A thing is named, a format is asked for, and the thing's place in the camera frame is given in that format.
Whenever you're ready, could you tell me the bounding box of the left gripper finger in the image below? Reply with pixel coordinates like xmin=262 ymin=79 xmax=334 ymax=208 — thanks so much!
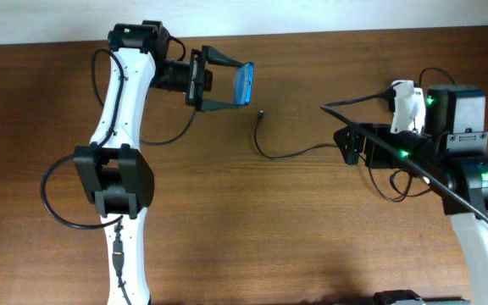
xmin=202 ymin=46 xmax=245 ymax=68
xmin=195 ymin=99 xmax=240 ymax=112

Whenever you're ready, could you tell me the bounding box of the blue screen Samsung smartphone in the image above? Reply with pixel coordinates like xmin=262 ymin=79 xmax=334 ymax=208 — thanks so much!
xmin=232 ymin=62 xmax=254 ymax=106

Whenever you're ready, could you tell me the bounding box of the black USB charging cable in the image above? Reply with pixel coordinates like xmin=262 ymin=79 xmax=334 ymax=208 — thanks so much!
xmin=253 ymin=66 xmax=458 ymax=203

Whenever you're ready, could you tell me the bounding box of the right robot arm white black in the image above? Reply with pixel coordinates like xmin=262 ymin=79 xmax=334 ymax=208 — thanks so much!
xmin=322 ymin=80 xmax=488 ymax=304

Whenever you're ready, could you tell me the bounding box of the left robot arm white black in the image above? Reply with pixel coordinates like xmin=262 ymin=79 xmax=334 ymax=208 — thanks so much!
xmin=74 ymin=21 xmax=254 ymax=304

